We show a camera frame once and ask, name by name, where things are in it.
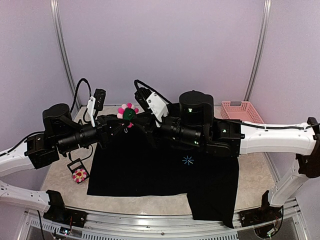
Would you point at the left aluminium frame post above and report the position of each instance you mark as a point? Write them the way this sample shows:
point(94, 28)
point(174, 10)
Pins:
point(57, 23)

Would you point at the pink plastic basket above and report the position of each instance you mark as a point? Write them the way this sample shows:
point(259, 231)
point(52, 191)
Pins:
point(240, 110)

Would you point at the front aluminium rail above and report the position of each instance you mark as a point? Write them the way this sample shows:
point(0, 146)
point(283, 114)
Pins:
point(116, 226)

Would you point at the right aluminium frame post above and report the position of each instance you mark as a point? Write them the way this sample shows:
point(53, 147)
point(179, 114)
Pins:
point(262, 34)

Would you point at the aluminium frame post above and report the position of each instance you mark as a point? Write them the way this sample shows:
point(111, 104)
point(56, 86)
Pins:
point(262, 34)
point(57, 23)

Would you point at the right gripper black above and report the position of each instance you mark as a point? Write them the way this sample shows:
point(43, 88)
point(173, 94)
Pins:
point(148, 123)

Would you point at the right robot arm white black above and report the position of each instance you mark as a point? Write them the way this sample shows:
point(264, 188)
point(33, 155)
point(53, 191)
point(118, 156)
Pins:
point(190, 124)

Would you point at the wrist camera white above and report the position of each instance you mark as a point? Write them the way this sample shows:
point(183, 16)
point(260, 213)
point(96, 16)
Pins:
point(95, 104)
point(151, 102)

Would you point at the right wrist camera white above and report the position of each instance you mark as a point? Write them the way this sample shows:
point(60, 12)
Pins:
point(151, 102)

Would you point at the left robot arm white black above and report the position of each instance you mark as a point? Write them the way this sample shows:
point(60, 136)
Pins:
point(61, 135)

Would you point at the black t-shirt blue logo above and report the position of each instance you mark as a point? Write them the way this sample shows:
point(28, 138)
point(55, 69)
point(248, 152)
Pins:
point(130, 167)

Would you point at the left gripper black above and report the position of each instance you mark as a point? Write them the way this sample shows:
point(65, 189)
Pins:
point(102, 123)

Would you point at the flower brooch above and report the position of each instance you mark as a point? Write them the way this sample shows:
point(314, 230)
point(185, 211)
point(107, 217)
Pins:
point(79, 175)
point(127, 111)

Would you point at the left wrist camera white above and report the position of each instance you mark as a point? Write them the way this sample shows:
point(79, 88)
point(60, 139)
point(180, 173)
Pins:
point(95, 104)

